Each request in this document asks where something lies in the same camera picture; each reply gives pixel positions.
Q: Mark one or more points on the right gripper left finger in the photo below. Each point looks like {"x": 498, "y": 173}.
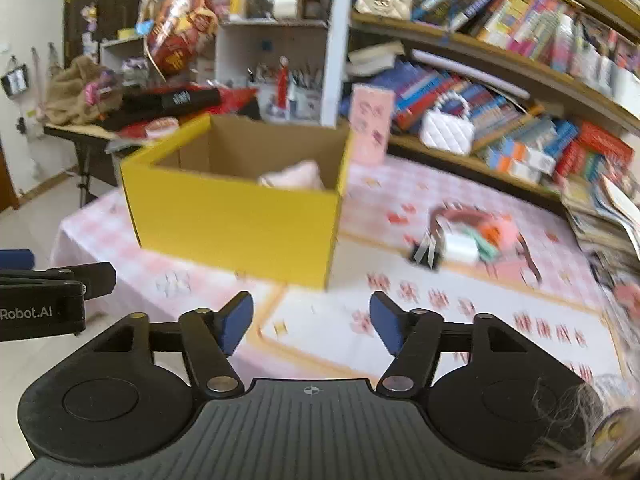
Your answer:
{"x": 232, "y": 321}

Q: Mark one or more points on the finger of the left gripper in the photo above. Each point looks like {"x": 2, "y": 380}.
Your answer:
{"x": 17, "y": 259}

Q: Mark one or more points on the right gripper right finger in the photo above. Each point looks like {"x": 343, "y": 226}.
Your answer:
{"x": 389, "y": 321}

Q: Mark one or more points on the black binder clip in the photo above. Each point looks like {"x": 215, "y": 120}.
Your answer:
{"x": 427, "y": 252}

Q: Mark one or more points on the white charger plug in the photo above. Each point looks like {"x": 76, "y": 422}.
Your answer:
{"x": 460, "y": 248}

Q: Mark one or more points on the pink checkered tablecloth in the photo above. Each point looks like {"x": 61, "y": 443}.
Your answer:
{"x": 542, "y": 286}

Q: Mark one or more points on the black side table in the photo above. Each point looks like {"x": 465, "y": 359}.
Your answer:
{"x": 99, "y": 153}

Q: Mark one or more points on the yellow cardboard box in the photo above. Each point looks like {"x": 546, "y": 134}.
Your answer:
{"x": 195, "y": 195}

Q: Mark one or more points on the pink fluffy plush toy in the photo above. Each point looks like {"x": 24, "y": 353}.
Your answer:
{"x": 500, "y": 232}

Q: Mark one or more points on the brown plush fabric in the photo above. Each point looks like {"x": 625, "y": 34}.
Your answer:
{"x": 72, "y": 96}

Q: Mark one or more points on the pink item inside box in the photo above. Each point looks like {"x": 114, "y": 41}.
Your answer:
{"x": 304, "y": 175}

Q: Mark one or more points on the pink cartoon pen holder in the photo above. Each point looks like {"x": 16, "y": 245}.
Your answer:
{"x": 370, "y": 118}

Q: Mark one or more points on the white quilted pearl handbag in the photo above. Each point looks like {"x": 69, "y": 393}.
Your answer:
{"x": 445, "y": 132}

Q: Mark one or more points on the black long box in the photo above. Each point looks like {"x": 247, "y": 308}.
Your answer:
{"x": 172, "y": 101}

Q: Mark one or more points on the red dressed figurine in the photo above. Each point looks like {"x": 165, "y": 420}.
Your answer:
{"x": 282, "y": 84}

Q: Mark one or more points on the stack of magazines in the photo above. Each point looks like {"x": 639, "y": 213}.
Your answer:
{"x": 605, "y": 223}

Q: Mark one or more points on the white shelf cabinet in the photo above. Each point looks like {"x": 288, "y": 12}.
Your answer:
{"x": 316, "y": 47}

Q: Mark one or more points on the red thick dictionary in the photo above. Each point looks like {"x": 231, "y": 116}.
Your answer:
{"x": 602, "y": 142}

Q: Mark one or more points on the wooden bookshelf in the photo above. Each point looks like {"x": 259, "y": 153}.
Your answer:
{"x": 548, "y": 89}

